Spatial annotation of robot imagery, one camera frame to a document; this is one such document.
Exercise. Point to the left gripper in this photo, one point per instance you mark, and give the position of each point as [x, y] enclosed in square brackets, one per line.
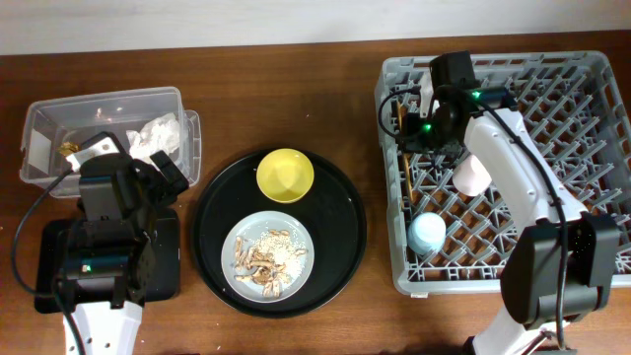
[165, 196]

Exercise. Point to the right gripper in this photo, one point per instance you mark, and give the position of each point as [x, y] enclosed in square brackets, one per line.
[413, 142]

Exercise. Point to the white napkin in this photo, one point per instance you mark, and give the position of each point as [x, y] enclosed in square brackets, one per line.
[159, 134]

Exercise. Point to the wooden chopstick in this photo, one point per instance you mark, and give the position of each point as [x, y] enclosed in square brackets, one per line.
[401, 112]

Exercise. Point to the pink cup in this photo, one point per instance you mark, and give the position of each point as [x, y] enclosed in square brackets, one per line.
[470, 177]

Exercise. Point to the blue cup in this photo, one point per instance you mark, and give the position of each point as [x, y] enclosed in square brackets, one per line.
[426, 233]

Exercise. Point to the grey plate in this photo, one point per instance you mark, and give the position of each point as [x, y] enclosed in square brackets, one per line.
[251, 227]

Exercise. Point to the yellow bowl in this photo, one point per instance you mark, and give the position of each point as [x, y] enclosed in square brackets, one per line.
[285, 175]

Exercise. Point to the food leftovers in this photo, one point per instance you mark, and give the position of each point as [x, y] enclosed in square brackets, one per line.
[273, 262]

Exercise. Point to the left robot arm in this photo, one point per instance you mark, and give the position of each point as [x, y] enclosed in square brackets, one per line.
[96, 329]

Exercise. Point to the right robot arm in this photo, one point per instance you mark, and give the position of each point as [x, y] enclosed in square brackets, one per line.
[561, 268]

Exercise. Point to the clear plastic waste bin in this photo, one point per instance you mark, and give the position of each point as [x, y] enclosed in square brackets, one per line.
[77, 119]

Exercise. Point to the grey dishwasher rack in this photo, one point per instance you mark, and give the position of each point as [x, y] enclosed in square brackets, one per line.
[574, 114]

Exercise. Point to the brown food scrap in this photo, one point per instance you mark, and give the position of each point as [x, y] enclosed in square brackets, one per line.
[67, 149]

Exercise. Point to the black rectangular tray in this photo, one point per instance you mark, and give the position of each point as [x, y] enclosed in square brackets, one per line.
[116, 268]

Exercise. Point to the round black serving tray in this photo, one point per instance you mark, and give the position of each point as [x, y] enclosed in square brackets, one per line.
[332, 212]

